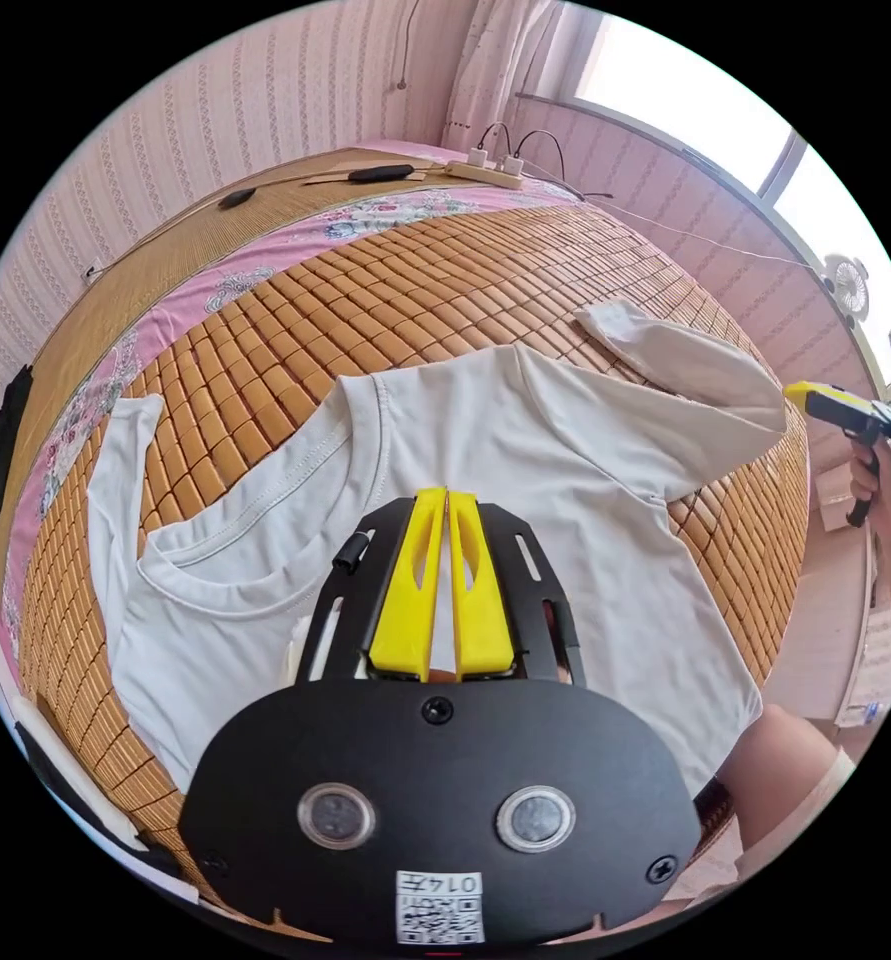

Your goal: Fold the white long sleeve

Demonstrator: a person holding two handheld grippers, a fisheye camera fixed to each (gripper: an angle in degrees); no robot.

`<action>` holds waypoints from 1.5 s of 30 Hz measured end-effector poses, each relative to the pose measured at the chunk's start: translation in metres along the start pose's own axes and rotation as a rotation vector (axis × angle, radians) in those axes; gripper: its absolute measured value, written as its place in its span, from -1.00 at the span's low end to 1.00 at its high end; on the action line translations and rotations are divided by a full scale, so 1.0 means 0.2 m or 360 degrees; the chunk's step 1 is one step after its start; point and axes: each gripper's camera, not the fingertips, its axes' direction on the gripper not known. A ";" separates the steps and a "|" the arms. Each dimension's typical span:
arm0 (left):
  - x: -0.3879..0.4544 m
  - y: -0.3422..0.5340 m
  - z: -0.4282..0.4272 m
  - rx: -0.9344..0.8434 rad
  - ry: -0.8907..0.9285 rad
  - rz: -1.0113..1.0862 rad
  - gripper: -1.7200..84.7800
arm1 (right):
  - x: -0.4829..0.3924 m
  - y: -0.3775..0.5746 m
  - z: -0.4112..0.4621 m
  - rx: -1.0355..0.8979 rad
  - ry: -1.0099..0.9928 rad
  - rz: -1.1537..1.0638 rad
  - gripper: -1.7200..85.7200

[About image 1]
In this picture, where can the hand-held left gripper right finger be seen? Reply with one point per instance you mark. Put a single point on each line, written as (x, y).
(479, 615)

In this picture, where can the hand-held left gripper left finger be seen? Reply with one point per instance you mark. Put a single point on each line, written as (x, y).
(407, 600)

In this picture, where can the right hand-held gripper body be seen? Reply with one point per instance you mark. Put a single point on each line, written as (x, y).
(865, 427)

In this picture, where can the white long sleeve shirt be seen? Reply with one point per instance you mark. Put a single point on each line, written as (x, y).
(580, 480)

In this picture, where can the long black device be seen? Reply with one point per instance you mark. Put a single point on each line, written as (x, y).
(381, 174)

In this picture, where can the person's right hand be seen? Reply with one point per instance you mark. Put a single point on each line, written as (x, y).
(876, 480)

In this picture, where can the small white fan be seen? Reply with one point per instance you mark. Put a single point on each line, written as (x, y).
(848, 289)

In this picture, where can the bed with woven mat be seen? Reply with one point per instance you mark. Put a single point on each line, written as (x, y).
(445, 277)

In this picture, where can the window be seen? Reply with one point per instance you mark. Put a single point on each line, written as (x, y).
(685, 97)

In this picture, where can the person's body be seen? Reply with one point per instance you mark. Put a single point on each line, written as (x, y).
(779, 780)

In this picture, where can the white charger plug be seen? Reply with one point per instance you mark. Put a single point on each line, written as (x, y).
(512, 164)
(479, 157)

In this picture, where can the white power strip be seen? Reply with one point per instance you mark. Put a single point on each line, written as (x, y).
(482, 174)

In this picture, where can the black cloth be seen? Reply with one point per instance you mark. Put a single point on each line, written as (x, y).
(6, 450)

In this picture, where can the small black device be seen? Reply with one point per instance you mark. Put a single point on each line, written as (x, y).
(236, 199)

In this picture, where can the light curtain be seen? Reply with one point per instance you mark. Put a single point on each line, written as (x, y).
(501, 67)

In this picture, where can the white wall socket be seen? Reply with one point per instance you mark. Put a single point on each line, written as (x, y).
(94, 270)

